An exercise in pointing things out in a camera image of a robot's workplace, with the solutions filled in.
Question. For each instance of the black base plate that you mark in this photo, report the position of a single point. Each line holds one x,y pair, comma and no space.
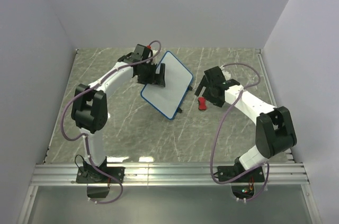
91,176
225,173

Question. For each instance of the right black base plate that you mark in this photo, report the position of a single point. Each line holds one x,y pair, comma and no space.
225,173

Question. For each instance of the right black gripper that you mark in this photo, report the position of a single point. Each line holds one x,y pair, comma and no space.
215,101

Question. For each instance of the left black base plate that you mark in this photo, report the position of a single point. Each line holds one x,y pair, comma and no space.
91,176

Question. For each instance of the aluminium rail frame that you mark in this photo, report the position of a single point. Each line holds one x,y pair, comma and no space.
167,177

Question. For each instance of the red bone-shaped eraser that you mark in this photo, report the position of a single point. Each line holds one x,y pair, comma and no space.
202,104

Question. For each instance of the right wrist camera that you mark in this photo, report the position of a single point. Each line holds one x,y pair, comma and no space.
226,73

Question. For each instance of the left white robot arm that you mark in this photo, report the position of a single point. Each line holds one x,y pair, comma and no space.
90,108

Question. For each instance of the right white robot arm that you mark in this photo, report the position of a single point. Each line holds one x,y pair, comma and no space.
274,130

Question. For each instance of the blue framed whiteboard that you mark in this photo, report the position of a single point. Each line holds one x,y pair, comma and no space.
167,100

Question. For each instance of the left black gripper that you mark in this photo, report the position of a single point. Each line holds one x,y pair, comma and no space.
158,79

